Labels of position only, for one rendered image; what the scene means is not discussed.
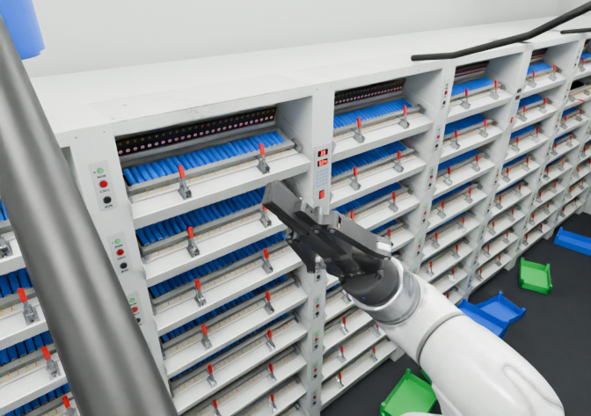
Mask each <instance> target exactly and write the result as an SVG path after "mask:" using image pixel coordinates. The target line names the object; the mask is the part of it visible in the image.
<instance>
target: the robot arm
mask: <svg viewBox="0 0 591 416"><path fill-rule="evenodd" d="M262 205H263V206H264V207H265V208H267V209H268V210H269V211H271V212H272V213H273V214H274V215H276V216H277V218H278V219H279V220H280V221H281V222H282V223H284V224H285V225H286V226H288V229H287V235H286V239H285V240H286V242H287V243H288V245H289V246H290V247H291V248H292V249H293V251H294V252H295V253H296V254H297V256H298V257H299V258H300V259H301V260H302V262H303V263H304V264H305V265H306V267H307V273H309V274H314V273H315V272H316V270H318V269H324V270H326V272H327V273H328V274H329V275H332V276H335V277H337V278H338V280H339V283H340V285H341V287H342V288H343V289H344V290H345V291H346V292H347V293H348V294H349V295H350V296H351V297H352V299H353V301H354V303H355V304H356V305H357V306H358V307H359V308H360V309H361V310H363V311H365V312H366V313H367V314H369V315H370V316H371V317H372V318H373V319H374V320H375V321H376V323H377V324H378V326H379V327H380V328H381V329H382V330H384V331H385V333H386V335H387V336H388V337H389V338H390V339H391V340H392V341H393V342H394V343H396V344H397V345H398V346H399V347H400V348H401V349H402V350H404V351H405V352H406V353H407V354H408V355H409V356H410V357H411V358H412V359H413V360H414V361H415V362H416V363H417V364H418V365H419V366H420V367H421V368H422V369H423V370H424V371H425V372H426V374H427V375H428V376H429V378H430V379H431V380H432V382H433V383H432V388H433V390H434V393H435V395H436V397H437V399H438V401H439V404H440V407H441V412H442V415H440V414H432V413H424V412H408V413H405V414H402V415H401V416H565V413H564V408H563V406H562V404H561V402H560V400H559V399H558V396H557V395H556V393H555V392H554V390H553V389H552V387H551V386H550V385H549V384H548V383H547V382H546V381H545V379H544V378H543V377H542V376H541V375H540V374H539V373H538V372H537V371H536V369H535V368H534V367H532V366H531V365H530V364H529V363H528V362H527V361H526V360H525V359H524V358H523V357H521V356H520V355H519V354H518V353H517V352H516V351H515V350H514V349H513V348H512V347H510V346H509V345H508V344H507V343H506V342H504V341H503V340H502V339H500V338H499V337H498V336H496V335H495V334H493V333H492V332H490V331H489V330H488V329H486V328H484V327H483V326H482V325H479V324H477V323H476V322H474V321H473V320H472V319H470V318H469V317H467V316H466V315H465V314H464V313H462V312H461V311H460V310H459V309H458V308H457V307H456V306H455V305H454V304H453V303H452V302H451V301H450V300H448V299H447V298H446V297H445V296H444V295H443V294H442V293H441V292H440V291H439V290H438V289H437V288H435V287H434V286H432V285H430V284H428V283H427V282H426V281H424V280H423V279H422V278H420V277H419V276H418V275H416V274H413V273H412V272H410V271H409V270H408V269H407V268H405V267H404V266H403V265H402V264H401V263H400V262H399V261H398V260H397V259H395V258H394V257H391V241H390V240H389V239H387V238H384V237H379V236H377V235H375V234H374V233H372V232H370V231H369V230H366V229H365V228H363V227H361V226H360V225H359V224H358V223H355V222H354V221H352V220H350V219H349V218H347V217H345V216H344V215H342V214H341V213H339V212H338V211H330V212H329V215H324V214H323V207H320V206H316V207H315V208H312V207H311V206H310V205H309V204H308V203H307V202H306V201H301V200H299V199H298V198H297V197H296V196H295V195H294V194H293V193H291V192H290V191H289V190H288V189H287V188H286V187H285V186H284V185H283V184H282V183H281V182H280V181H279V180H278V179H277V180H274V181H272V182H269V183H266V190H265V193H264V197H263V201H262ZM339 223H340V228H339V227H338V226H339ZM320 257H321V258H320Z"/></svg>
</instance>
